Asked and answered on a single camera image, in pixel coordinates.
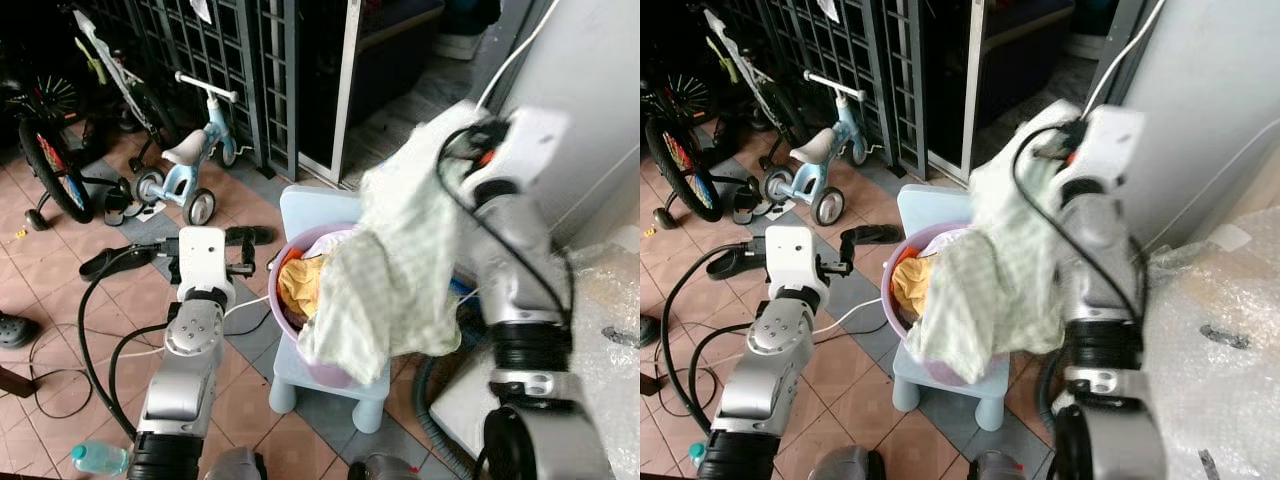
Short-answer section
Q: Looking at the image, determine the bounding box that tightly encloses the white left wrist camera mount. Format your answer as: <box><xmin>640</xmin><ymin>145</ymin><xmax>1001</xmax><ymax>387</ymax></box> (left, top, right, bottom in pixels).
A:
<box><xmin>177</xmin><ymin>227</ymin><xmax>237</xmax><ymax>307</ymax></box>
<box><xmin>764</xmin><ymin>225</ymin><xmax>832</xmax><ymax>303</ymax></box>

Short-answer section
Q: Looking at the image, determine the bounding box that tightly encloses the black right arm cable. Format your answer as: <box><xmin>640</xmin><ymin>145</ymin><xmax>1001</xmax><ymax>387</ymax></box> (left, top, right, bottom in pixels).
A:
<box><xmin>436</xmin><ymin>121</ymin><xmax>577</xmax><ymax>337</ymax></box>
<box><xmin>1011</xmin><ymin>119</ymin><xmax>1153</xmax><ymax>333</ymax></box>

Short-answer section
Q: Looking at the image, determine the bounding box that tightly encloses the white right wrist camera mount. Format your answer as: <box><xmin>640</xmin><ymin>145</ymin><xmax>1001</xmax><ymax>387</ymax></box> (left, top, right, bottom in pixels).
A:
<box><xmin>493</xmin><ymin>104</ymin><xmax>572</xmax><ymax>198</ymax></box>
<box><xmin>1072</xmin><ymin>104</ymin><xmax>1147</xmax><ymax>189</ymax></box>

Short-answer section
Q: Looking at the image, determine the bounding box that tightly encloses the dark blue sofa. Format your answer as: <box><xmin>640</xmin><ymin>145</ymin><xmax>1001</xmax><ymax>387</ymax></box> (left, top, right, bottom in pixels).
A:
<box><xmin>358</xmin><ymin>0</ymin><xmax>448</xmax><ymax>98</ymax></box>
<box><xmin>984</xmin><ymin>0</ymin><xmax>1079</xmax><ymax>98</ymax></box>

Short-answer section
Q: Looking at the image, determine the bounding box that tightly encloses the grey left robot leg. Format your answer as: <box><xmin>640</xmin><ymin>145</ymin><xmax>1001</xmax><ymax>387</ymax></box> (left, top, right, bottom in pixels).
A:
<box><xmin>807</xmin><ymin>444</ymin><xmax>883</xmax><ymax>480</ymax></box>
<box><xmin>204</xmin><ymin>446</ymin><xmax>268</xmax><ymax>480</ymax></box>

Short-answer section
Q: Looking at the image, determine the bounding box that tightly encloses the white frame bicycle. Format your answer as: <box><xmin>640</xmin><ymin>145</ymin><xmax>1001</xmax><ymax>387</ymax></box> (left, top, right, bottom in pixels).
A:
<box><xmin>700</xmin><ymin>5</ymin><xmax>803</xmax><ymax>153</ymax></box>
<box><xmin>60</xmin><ymin>5</ymin><xmax>183</xmax><ymax>153</ymax></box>

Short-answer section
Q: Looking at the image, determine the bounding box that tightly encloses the white lilac garment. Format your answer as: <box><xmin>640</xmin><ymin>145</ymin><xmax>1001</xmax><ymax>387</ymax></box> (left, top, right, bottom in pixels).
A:
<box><xmin>299</xmin><ymin>228</ymin><xmax>358</xmax><ymax>258</ymax></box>
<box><xmin>915</xmin><ymin>226</ymin><xmax>976</xmax><ymax>257</ymax></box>

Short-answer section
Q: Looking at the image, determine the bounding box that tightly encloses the grey corrugated drain hose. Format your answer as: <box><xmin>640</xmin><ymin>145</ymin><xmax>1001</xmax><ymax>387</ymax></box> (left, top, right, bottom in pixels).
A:
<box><xmin>1037</xmin><ymin>350</ymin><xmax>1067</xmax><ymax>433</ymax></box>
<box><xmin>413</xmin><ymin>353</ymin><xmax>483</xmax><ymax>480</ymax></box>

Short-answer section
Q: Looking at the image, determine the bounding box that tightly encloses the light blue kids tricycle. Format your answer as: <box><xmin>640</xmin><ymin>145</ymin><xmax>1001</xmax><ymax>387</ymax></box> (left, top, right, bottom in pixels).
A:
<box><xmin>759</xmin><ymin>69</ymin><xmax>869</xmax><ymax>227</ymax></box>
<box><xmin>129</xmin><ymin>71</ymin><xmax>242</xmax><ymax>227</ymax></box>

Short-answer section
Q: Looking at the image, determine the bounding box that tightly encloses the yellow orange garment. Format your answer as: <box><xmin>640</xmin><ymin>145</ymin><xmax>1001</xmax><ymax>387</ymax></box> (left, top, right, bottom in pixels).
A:
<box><xmin>277</xmin><ymin>254</ymin><xmax>333</xmax><ymax>322</ymax></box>
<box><xmin>889</xmin><ymin>254</ymin><xmax>938</xmax><ymax>320</ymax></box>

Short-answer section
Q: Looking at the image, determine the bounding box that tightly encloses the light blue plastic stool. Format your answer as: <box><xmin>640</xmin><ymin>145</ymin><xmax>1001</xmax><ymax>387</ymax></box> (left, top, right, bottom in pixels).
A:
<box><xmin>890</xmin><ymin>182</ymin><xmax>1012</xmax><ymax>432</ymax></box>
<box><xmin>267</xmin><ymin>184</ymin><xmax>394</xmax><ymax>434</ymax></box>

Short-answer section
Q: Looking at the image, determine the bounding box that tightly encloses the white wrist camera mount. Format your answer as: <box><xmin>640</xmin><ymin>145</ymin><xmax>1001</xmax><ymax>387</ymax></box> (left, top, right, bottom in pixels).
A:
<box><xmin>177</xmin><ymin>227</ymin><xmax>237</xmax><ymax>307</ymax></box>
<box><xmin>1072</xmin><ymin>104</ymin><xmax>1147</xmax><ymax>189</ymax></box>
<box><xmin>764</xmin><ymin>225</ymin><xmax>832</xmax><ymax>303</ymax></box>
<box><xmin>493</xmin><ymin>104</ymin><xmax>572</xmax><ymax>198</ymax></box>

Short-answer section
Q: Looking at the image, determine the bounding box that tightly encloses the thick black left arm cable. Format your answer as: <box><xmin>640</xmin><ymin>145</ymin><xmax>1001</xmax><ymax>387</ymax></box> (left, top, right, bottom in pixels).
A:
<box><xmin>661</xmin><ymin>243</ymin><xmax>767</xmax><ymax>438</ymax></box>
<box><xmin>77</xmin><ymin>243</ymin><xmax>182</xmax><ymax>447</ymax></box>

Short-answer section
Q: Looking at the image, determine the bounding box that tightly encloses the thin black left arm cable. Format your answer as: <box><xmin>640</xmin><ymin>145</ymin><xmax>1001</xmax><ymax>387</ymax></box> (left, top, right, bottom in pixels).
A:
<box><xmin>688</xmin><ymin>321</ymin><xmax>753</xmax><ymax>438</ymax></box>
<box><xmin>107</xmin><ymin>321</ymin><xmax>172</xmax><ymax>441</ymax></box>

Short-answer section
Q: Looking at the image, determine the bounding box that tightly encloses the grey white washing machine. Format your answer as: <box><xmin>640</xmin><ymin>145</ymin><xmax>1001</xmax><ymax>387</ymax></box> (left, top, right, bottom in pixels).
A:
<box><xmin>1098</xmin><ymin>0</ymin><xmax>1280</xmax><ymax>253</ymax></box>
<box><xmin>478</xmin><ymin>0</ymin><xmax>641</xmax><ymax>253</ymax></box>

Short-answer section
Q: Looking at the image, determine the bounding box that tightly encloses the thin black floor wire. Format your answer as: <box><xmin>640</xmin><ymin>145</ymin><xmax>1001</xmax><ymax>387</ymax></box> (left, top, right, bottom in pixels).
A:
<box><xmin>24</xmin><ymin>320</ymin><xmax>136</xmax><ymax>422</ymax></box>
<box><xmin>648</xmin><ymin>330</ymin><xmax>721</xmax><ymax>421</ymax></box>

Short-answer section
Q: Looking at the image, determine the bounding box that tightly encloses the clear bubble wrap sheet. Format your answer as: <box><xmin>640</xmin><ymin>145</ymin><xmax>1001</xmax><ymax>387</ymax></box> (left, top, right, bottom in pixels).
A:
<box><xmin>553</xmin><ymin>240</ymin><xmax>641</xmax><ymax>480</ymax></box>
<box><xmin>1138</xmin><ymin>205</ymin><xmax>1280</xmax><ymax>480</ymax></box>

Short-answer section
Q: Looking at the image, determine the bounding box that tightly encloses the grey robot leg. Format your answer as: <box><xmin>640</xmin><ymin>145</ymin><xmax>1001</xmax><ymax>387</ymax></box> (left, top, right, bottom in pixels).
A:
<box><xmin>347</xmin><ymin>454</ymin><xmax>422</xmax><ymax>480</ymax></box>
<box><xmin>204</xmin><ymin>446</ymin><xmax>268</xmax><ymax>480</ymax></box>
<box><xmin>807</xmin><ymin>444</ymin><xmax>883</xmax><ymax>480</ymax></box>
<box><xmin>964</xmin><ymin>449</ymin><xmax>1032</xmax><ymax>480</ymax></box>

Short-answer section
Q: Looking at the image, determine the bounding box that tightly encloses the grey right robot leg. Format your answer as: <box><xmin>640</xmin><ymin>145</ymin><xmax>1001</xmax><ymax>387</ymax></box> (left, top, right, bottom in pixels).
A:
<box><xmin>964</xmin><ymin>449</ymin><xmax>1032</xmax><ymax>480</ymax></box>
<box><xmin>347</xmin><ymin>454</ymin><xmax>422</xmax><ymax>480</ymax></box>

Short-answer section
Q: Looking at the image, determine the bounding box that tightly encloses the green white checkered garment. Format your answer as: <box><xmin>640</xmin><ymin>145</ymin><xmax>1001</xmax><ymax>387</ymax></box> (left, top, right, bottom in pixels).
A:
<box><xmin>296</xmin><ymin>99</ymin><xmax>501</xmax><ymax>388</ymax></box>
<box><xmin>904</xmin><ymin>99</ymin><xmax>1087</xmax><ymax>387</ymax></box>

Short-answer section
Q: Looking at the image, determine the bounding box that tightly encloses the white power cable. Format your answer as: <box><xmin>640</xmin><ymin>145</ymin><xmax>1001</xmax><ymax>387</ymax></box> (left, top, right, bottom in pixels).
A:
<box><xmin>1084</xmin><ymin>0</ymin><xmax>1168</xmax><ymax>112</ymax></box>
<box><xmin>477</xmin><ymin>0</ymin><xmax>562</xmax><ymax>110</ymax></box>

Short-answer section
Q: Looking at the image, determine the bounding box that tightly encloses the white door frame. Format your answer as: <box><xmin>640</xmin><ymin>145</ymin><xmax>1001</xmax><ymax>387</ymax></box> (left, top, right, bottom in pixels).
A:
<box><xmin>925</xmin><ymin>0</ymin><xmax>992</xmax><ymax>188</ymax></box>
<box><xmin>296</xmin><ymin>0</ymin><xmax>364</xmax><ymax>188</ymax></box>

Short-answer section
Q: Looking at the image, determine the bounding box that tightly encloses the black kids bicycle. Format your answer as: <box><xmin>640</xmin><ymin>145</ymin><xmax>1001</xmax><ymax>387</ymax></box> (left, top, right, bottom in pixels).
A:
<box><xmin>0</xmin><ymin>74</ymin><xmax>98</xmax><ymax>232</ymax></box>
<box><xmin>640</xmin><ymin>70</ymin><xmax>728</xmax><ymax>232</ymax></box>

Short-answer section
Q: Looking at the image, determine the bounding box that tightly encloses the purple plastic laundry basin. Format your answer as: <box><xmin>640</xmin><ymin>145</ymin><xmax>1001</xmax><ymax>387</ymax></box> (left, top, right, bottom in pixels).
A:
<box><xmin>880</xmin><ymin>221</ymin><xmax>1001</xmax><ymax>387</ymax></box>
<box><xmin>269</xmin><ymin>224</ymin><xmax>393</xmax><ymax>390</ymax></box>

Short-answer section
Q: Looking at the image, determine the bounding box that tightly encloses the dark metal grille gate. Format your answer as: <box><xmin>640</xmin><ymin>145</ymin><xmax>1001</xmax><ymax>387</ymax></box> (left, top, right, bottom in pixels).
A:
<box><xmin>105</xmin><ymin>0</ymin><xmax>301</xmax><ymax>182</ymax></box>
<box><xmin>720</xmin><ymin>0</ymin><xmax>931</xmax><ymax>182</ymax></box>

